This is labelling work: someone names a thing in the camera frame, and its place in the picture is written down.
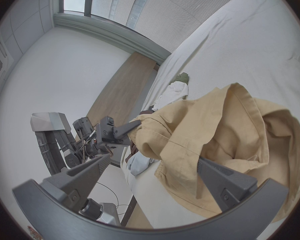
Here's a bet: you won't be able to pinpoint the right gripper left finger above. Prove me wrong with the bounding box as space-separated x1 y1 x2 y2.
41 154 111 211

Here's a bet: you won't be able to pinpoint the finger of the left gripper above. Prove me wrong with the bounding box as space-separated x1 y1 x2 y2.
114 120 142 138

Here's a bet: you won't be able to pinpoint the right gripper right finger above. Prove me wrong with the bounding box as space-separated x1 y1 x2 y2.
197 156 258 212

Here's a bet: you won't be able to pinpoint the tan shorts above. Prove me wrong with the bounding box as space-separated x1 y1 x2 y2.
129 82 300 224

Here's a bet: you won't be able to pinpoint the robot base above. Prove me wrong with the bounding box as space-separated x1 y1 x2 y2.
77 198 122 227

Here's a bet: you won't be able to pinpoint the bed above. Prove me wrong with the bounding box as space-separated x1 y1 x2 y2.
75 0 300 231

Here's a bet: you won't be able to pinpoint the brown garment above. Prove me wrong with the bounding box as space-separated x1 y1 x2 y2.
125 110 154 164

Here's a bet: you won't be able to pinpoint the pale blue garment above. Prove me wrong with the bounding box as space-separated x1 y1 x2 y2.
127 155 155 177

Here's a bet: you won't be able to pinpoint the white garment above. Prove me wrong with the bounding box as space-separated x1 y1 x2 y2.
154 81 190 111

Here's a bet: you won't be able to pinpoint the green garment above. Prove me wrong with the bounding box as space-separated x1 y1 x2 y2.
152 72 190 111

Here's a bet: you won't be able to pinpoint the window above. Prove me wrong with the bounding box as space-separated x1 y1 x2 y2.
62 0 248 54

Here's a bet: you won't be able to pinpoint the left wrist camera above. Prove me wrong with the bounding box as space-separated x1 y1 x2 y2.
99 116 116 128

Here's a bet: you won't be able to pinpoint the black cable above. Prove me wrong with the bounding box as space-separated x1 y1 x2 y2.
96 182 131 209

